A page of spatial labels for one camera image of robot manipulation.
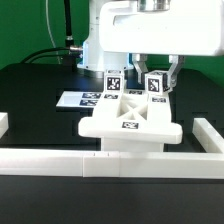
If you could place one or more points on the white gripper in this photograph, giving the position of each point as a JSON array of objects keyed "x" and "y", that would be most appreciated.
[{"x": 189, "y": 27}]

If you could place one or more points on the white chair back frame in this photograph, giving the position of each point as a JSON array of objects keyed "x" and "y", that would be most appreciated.
[{"x": 140, "y": 117}]

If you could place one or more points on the white chair seat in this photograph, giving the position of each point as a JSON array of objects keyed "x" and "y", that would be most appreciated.
[{"x": 122, "y": 145}]

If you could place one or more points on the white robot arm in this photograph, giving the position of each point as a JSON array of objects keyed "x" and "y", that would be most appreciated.
[{"x": 95, "y": 58}]

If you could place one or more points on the white marker sheet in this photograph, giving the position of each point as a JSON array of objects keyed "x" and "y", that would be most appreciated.
[{"x": 72, "y": 99}]

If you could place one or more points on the white part at left edge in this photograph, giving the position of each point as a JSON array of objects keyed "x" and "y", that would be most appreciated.
[{"x": 3, "y": 123}]

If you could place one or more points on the white U-shaped fence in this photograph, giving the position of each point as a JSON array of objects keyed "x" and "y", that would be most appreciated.
[{"x": 40, "y": 162}]

